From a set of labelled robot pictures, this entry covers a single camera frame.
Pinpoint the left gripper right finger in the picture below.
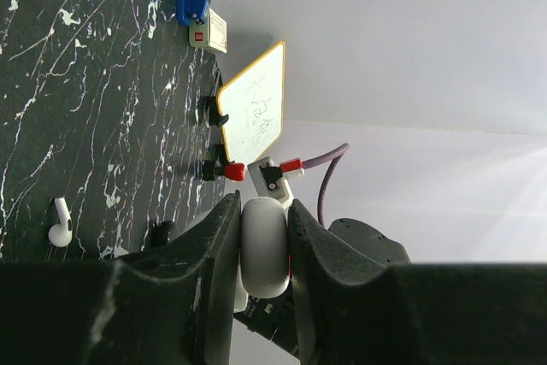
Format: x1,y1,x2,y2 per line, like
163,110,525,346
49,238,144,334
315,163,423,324
288,201,546,364

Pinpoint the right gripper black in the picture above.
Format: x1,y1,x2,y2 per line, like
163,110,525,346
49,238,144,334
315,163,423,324
233,217,412,357

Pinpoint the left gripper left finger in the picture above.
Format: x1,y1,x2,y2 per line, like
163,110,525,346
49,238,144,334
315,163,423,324
1,193,241,364

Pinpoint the white earbud charging case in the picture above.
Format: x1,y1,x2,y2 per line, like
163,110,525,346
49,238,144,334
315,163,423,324
234,197,290,313

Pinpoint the small black part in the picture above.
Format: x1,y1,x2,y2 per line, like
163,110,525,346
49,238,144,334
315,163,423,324
142,221,176,251

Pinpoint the white earbud upper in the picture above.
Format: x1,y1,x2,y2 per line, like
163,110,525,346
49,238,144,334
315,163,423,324
48,197,73,248

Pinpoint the red emergency stop button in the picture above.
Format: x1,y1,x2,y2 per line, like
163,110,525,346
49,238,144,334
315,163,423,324
201,160,246,182

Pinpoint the small white box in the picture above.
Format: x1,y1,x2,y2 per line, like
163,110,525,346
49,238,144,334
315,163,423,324
189,9,227,54

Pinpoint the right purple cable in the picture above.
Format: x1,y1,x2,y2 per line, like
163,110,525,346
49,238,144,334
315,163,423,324
301,142,350,227

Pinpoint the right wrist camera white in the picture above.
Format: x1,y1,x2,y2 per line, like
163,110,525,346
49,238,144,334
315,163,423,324
247,156,304,209

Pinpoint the whiteboard with yellow frame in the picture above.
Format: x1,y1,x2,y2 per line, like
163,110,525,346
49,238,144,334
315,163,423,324
216,41,285,165

